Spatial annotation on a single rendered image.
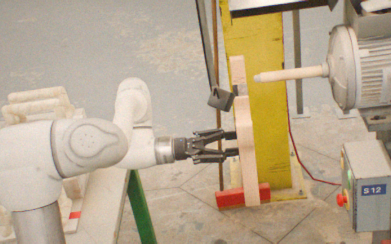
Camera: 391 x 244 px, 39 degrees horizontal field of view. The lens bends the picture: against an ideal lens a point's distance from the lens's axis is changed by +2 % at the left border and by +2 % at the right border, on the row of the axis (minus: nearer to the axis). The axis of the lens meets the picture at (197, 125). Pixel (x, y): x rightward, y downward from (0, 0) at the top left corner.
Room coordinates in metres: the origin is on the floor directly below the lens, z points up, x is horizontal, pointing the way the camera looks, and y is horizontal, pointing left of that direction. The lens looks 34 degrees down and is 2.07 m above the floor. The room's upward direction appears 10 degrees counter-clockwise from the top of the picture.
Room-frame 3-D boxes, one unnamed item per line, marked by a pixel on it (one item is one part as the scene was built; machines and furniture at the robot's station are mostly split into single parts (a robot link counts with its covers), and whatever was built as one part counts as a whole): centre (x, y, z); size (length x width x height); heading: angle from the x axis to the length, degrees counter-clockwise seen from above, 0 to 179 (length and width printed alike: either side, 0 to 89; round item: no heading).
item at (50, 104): (1.60, 0.53, 1.20); 0.20 x 0.03 x 0.03; 86
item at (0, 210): (1.28, 0.56, 1.04); 0.20 x 0.03 x 0.03; 86
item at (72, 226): (1.33, 0.55, 0.94); 0.27 x 0.15 x 0.01; 87
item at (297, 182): (2.43, -0.34, 0.02); 0.40 x 0.40 x 0.02; 83
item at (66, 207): (1.32, 0.46, 0.96); 0.11 x 0.03 x 0.03; 177
